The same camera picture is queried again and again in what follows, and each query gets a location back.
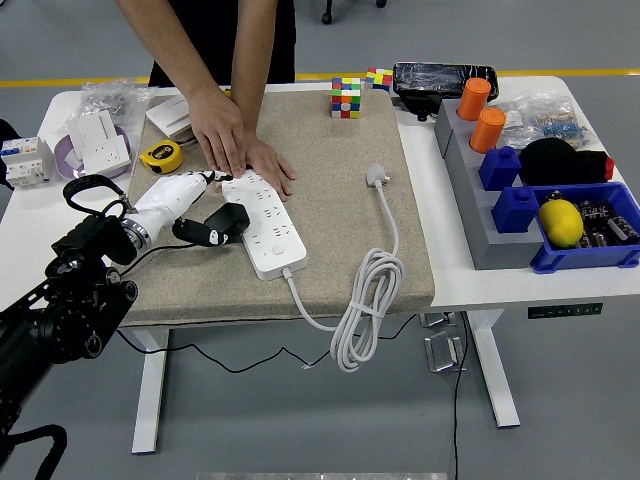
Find orange cylinder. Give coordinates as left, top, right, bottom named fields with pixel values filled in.
left=457, top=77, right=492, bottom=122
left=469, top=108, right=507, bottom=155

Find large multicolour puzzle cube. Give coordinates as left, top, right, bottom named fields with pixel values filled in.
left=329, top=76, right=363, bottom=120

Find grey stepped block holder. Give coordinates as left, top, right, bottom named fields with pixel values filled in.
left=433, top=97, right=546, bottom=271

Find person's right hand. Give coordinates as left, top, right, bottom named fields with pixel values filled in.
left=188, top=87, right=250, bottom=180

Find grey-brown fabric mat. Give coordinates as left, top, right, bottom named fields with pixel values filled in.
left=122, top=89, right=436, bottom=329

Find small multicolour puzzle cube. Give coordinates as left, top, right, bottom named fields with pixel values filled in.
left=363, top=67, right=395, bottom=94

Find person's left hand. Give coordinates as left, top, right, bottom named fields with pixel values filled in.
left=243, top=133, right=297, bottom=196

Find dark capacitors pile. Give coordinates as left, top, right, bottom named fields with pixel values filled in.
left=574, top=198, right=627, bottom=249

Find white wall switch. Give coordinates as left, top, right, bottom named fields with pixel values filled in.
left=145, top=94, right=194, bottom=139

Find yellow lemon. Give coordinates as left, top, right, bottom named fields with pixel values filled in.
left=537, top=199, right=585, bottom=247

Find black chair base casters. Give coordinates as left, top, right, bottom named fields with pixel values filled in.
left=321, top=0, right=389, bottom=26

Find black table control panel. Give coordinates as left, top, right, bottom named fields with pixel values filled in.
left=527, top=302, right=604, bottom=320

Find white power strip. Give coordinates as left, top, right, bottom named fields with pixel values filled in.
left=221, top=168, right=309, bottom=281

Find small silver metal bracket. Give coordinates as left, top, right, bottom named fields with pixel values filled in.
left=419, top=312, right=459, bottom=329

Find thin black adapter cord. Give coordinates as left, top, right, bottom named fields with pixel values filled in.
left=115, top=238, right=315, bottom=375

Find yellow tape measure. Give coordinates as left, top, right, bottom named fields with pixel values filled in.
left=138, top=139, right=185, bottom=175

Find large silver metal bracket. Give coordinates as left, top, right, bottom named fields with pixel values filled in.
left=423, top=330, right=469, bottom=374

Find black power adapter plug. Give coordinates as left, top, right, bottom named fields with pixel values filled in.
left=202, top=202, right=251, bottom=245

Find clear bag of screws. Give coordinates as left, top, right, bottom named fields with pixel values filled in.
left=79, top=82, right=156, bottom=126

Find person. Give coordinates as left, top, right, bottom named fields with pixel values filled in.
left=148, top=0, right=296, bottom=89

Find black cloth with red end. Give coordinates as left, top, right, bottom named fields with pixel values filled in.
left=518, top=138, right=615, bottom=187

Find white wall socket panel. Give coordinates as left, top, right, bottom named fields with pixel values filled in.
left=79, top=139, right=126, bottom=176

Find white switch panel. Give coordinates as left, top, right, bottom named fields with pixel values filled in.
left=65, top=110, right=121, bottom=151

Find black box in plastic wrap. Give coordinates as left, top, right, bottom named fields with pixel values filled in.
left=392, top=61, right=500, bottom=121

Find white circuit breaker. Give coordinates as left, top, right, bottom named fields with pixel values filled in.
left=0, top=136, right=55, bottom=190

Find purple bowl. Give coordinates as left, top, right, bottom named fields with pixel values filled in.
left=53, top=124, right=134, bottom=182

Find white table leg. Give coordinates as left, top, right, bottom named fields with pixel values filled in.
left=130, top=327, right=171, bottom=456
left=467, top=309, right=521, bottom=430

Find black floor cable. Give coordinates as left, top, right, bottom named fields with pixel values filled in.
left=452, top=312, right=471, bottom=480

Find blue block with knob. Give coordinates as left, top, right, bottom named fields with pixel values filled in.
left=478, top=145, right=523, bottom=192
left=491, top=185, right=541, bottom=235

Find clear bag of components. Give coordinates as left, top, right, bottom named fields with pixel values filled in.
left=492, top=92, right=594, bottom=151

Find blue plastic bin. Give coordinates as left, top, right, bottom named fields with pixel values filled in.
left=529, top=181, right=640, bottom=275

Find white power cord with plug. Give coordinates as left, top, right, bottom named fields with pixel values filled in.
left=280, top=162, right=406, bottom=374

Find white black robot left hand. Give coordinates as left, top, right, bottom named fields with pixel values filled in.
left=129, top=168, right=236, bottom=248

